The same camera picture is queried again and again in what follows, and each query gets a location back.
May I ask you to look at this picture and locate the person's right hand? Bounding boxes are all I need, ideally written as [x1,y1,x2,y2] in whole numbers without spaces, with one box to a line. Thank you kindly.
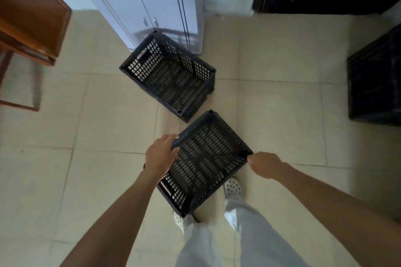
[247,152,287,180]

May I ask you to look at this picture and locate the person's left hand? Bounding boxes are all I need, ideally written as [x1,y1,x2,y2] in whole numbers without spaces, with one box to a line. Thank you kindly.
[145,134,180,180]

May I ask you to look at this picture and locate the black perforated plastic crate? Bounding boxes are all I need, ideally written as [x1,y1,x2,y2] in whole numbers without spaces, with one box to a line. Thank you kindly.
[119,30,217,123]
[156,110,254,218]

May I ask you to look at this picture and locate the person's right forearm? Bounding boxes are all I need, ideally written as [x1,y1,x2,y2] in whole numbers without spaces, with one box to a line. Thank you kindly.
[271,164,401,267]

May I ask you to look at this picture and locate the person's left forearm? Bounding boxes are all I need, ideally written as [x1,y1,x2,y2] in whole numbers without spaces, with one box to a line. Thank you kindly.
[59,170,161,267]

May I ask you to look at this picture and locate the person's right white clog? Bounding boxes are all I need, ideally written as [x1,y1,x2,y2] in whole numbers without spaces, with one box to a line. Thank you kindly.
[223,177,243,199]

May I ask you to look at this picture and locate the person's white clog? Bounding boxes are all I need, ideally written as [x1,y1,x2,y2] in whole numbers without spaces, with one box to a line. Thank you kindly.
[223,177,243,199]
[173,210,198,233]

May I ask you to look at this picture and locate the person's left white clog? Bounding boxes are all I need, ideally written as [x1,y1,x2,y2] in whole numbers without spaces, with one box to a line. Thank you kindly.
[173,210,198,233]

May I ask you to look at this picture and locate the person's light grey trousers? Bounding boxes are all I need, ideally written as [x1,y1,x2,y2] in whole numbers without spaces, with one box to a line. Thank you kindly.
[175,198,309,267]

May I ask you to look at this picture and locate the black plastic crate stack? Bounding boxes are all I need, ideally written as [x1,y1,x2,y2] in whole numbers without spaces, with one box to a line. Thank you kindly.
[346,23,401,126]

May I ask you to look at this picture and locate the white metal cabinet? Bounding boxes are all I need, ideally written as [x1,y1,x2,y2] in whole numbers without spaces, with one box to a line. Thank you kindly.
[60,0,206,54]

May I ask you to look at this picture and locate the brown wooden table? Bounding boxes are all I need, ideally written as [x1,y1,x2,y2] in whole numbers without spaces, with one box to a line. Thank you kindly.
[0,0,73,112]

